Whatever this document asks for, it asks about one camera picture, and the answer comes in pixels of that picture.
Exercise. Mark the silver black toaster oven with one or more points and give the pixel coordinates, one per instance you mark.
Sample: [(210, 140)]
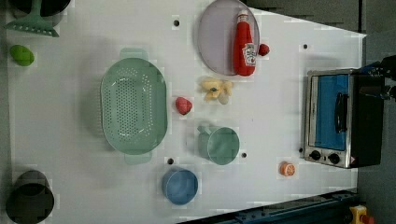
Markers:
[(343, 118)]

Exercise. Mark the blue plastic cup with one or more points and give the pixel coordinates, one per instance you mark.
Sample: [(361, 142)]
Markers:
[(179, 185)]

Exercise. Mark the red plush ketchup bottle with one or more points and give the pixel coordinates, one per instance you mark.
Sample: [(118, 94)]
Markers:
[(244, 53)]

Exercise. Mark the black cylinder cup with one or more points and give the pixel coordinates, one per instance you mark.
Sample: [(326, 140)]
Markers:
[(31, 200)]

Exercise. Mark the orange slice toy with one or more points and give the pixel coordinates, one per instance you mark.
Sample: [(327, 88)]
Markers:
[(286, 169)]

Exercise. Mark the yellow plush peeled banana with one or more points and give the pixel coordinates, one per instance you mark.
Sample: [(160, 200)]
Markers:
[(217, 89)]

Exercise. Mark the yellow red emergency button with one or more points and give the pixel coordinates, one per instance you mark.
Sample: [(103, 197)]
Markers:
[(360, 216)]

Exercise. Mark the green plush lime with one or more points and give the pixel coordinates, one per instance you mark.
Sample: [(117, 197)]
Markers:
[(22, 55)]

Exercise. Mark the lavender round plate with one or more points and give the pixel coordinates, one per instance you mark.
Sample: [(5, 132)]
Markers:
[(217, 29)]

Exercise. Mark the green perforated colander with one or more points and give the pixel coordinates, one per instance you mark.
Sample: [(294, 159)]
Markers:
[(134, 106)]

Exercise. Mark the red plush strawberry near colander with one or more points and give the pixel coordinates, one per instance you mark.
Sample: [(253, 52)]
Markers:
[(183, 105)]

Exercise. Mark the black round container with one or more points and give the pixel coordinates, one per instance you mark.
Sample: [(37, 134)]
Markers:
[(48, 7)]

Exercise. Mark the green plastic mug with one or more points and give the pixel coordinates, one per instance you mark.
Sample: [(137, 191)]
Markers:
[(218, 144)]

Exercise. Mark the red plush strawberry near plate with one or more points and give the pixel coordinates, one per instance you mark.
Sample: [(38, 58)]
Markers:
[(263, 49)]

